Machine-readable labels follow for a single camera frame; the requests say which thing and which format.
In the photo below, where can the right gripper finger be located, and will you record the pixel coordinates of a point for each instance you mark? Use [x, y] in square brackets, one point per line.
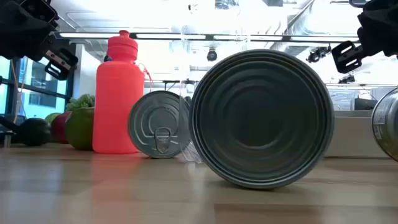
[339, 59]

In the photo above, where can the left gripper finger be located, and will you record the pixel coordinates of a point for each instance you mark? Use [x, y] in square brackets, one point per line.
[63, 63]

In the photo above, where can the dark red apple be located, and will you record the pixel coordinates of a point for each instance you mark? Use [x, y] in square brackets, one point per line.
[59, 129]

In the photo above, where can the green round fruit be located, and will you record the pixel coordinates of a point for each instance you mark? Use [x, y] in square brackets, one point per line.
[80, 130]

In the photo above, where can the coral plastic sports bottle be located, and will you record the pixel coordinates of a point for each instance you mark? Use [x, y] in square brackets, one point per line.
[118, 109]

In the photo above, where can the dark green avocado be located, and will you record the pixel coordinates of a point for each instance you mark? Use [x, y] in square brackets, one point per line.
[34, 132]

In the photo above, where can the grey tray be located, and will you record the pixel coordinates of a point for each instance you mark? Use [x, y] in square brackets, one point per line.
[351, 137]

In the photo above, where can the labelled tin can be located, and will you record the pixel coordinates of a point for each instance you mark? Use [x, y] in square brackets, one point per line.
[387, 124]

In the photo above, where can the yellowfin tuna can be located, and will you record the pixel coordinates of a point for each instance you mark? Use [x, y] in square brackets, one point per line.
[155, 124]

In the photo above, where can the black ceiling spotlight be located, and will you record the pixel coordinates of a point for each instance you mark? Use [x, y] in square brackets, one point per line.
[346, 79]
[318, 53]

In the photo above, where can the green broccoli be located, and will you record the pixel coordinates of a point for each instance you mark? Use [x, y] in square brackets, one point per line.
[81, 102]

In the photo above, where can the dark-framed window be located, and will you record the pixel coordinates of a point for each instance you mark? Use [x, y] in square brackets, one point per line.
[43, 102]

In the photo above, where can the black monitor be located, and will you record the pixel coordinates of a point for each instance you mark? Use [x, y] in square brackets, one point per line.
[365, 104]

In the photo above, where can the green pear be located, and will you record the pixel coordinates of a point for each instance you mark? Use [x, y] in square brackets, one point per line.
[51, 117]

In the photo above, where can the large tin can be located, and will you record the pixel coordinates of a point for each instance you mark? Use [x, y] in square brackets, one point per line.
[261, 121]

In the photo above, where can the long linear ceiling light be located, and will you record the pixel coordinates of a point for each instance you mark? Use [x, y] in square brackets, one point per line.
[171, 36]

